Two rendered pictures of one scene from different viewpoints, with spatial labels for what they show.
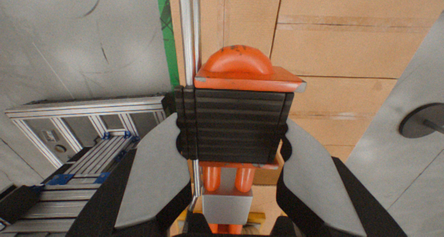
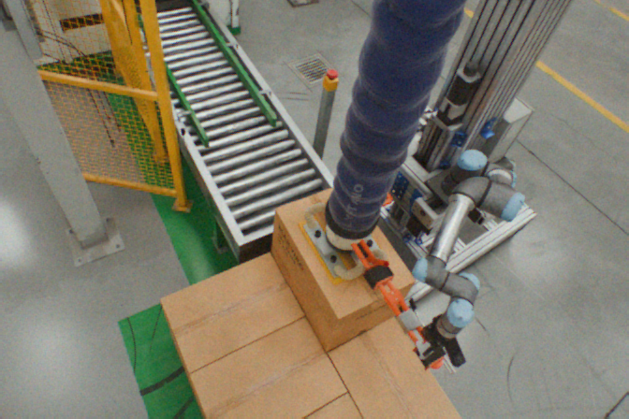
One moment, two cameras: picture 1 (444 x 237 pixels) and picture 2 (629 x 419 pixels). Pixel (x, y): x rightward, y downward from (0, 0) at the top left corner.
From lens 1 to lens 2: 180 cm
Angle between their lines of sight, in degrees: 23
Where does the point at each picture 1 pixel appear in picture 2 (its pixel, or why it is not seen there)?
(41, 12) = (547, 337)
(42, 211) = not seen: hidden behind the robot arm
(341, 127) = (230, 384)
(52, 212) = not seen: hidden behind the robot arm
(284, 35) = not seen: outside the picture
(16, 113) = (525, 216)
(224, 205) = (413, 323)
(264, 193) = (350, 305)
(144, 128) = (404, 256)
